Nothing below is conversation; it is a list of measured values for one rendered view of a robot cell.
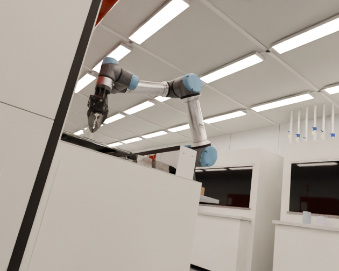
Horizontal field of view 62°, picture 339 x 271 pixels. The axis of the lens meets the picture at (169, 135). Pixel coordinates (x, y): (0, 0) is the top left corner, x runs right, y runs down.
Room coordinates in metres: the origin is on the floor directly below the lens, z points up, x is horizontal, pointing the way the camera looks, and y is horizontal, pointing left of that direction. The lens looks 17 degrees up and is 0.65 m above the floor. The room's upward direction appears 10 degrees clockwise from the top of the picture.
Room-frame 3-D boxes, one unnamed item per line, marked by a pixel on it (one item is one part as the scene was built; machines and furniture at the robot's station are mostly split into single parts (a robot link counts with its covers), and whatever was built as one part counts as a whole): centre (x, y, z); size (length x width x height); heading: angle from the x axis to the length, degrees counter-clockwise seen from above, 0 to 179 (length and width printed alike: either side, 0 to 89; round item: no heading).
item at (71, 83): (0.96, 0.48, 1.02); 0.81 x 0.03 x 0.40; 34
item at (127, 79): (1.27, 0.27, 1.27); 0.11 x 0.11 x 0.08; 35
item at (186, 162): (1.39, 0.06, 0.89); 0.55 x 0.09 x 0.14; 34
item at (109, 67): (1.20, 0.34, 1.27); 0.09 x 0.08 x 0.11; 125
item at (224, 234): (5.07, -1.17, 1.00); 1.80 x 1.08 x 2.00; 34
